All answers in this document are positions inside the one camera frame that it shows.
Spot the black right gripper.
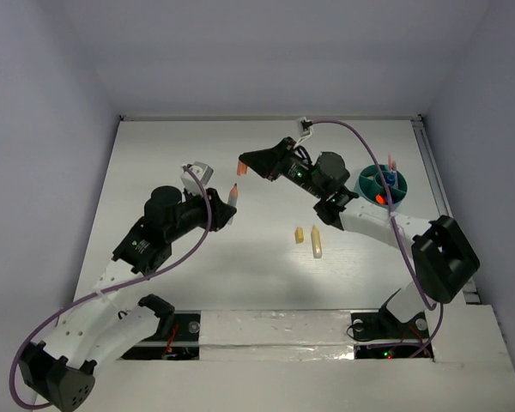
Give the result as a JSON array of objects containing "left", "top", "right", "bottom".
[{"left": 239, "top": 136, "right": 325, "bottom": 199}]

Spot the clear spray bottle blue cap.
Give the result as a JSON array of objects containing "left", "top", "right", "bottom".
[{"left": 385, "top": 172, "right": 397, "bottom": 186}]

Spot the clear orange highlighter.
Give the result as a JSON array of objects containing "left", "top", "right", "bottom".
[{"left": 227, "top": 183, "right": 239, "bottom": 207}]

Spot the orange highlighter cap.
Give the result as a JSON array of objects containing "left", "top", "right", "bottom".
[{"left": 237, "top": 161, "right": 247, "bottom": 176}]

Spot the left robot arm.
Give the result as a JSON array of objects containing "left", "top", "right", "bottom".
[{"left": 9, "top": 185, "right": 237, "bottom": 411}]

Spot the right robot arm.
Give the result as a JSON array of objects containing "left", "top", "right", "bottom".
[{"left": 239, "top": 137, "right": 480, "bottom": 341}]

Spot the teal round pen holder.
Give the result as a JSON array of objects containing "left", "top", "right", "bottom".
[{"left": 355, "top": 165, "right": 408, "bottom": 208}]

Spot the yellow highlighter cap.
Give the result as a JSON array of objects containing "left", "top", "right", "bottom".
[{"left": 294, "top": 227, "right": 305, "bottom": 244}]

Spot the clear uncapped yellow highlighter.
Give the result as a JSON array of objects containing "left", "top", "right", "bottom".
[{"left": 311, "top": 225, "right": 323, "bottom": 259}]

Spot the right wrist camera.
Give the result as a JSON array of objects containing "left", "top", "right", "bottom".
[{"left": 294, "top": 117, "right": 313, "bottom": 148}]

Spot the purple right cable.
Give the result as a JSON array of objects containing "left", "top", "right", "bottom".
[{"left": 311, "top": 119, "right": 444, "bottom": 360}]

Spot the purple cable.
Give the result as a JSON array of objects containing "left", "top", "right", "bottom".
[
  {"left": 311, "top": 119, "right": 444, "bottom": 360},
  {"left": 9, "top": 165, "right": 211, "bottom": 408}
]

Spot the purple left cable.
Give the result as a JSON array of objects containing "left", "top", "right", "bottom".
[{"left": 9, "top": 165, "right": 211, "bottom": 408}]

